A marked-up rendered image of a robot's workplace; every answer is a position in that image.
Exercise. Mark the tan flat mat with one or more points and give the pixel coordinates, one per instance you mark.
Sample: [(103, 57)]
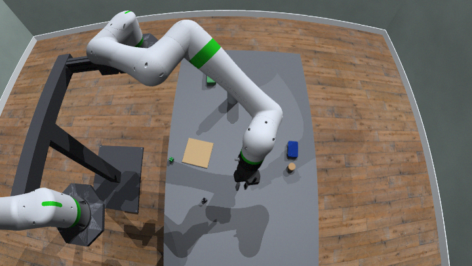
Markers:
[(197, 152)]

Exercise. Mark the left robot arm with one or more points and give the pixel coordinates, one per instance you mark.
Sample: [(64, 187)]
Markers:
[(120, 45)]

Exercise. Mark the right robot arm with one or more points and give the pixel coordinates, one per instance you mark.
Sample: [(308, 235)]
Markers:
[(44, 208)]

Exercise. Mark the grey bottle with blue cap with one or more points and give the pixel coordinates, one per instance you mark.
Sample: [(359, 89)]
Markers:
[(231, 99)]

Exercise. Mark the tan cylinder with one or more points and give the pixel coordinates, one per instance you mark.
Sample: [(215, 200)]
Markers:
[(291, 166)]

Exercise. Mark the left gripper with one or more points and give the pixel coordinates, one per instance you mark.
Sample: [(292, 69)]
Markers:
[(246, 172)]

